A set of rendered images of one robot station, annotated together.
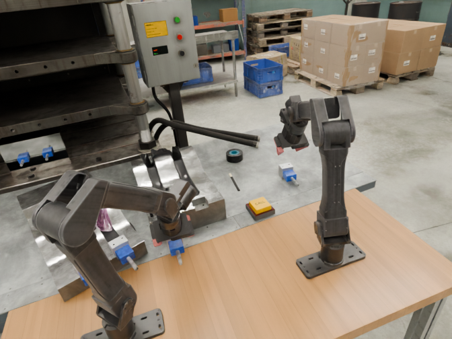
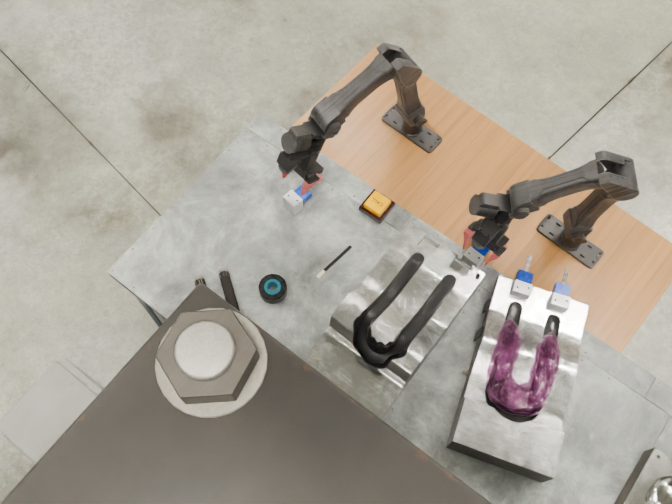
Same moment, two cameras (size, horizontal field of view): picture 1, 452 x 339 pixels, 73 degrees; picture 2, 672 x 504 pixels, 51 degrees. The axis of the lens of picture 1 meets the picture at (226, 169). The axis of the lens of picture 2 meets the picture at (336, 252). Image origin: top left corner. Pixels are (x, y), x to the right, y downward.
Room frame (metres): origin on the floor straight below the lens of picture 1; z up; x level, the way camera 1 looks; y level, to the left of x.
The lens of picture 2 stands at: (1.52, 0.63, 2.71)
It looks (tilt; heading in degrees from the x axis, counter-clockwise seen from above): 67 degrees down; 236
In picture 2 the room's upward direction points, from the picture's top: 2 degrees clockwise
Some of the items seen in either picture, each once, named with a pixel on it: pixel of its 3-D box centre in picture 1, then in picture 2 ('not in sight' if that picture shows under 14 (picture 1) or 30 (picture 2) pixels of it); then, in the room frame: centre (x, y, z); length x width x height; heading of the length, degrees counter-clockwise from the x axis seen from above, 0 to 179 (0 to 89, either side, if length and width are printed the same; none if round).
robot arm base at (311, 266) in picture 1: (331, 250); (412, 122); (0.62, -0.28, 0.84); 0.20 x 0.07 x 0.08; 107
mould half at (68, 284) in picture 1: (77, 222); (522, 371); (0.84, 0.53, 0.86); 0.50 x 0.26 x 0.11; 37
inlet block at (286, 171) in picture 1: (290, 176); (304, 192); (1.04, -0.26, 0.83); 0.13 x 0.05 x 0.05; 11
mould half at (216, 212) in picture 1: (171, 179); (395, 316); (1.04, 0.22, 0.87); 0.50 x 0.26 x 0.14; 20
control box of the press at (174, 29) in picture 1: (180, 134); (174, 484); (1.77, 0.26, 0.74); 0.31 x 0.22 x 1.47; 110
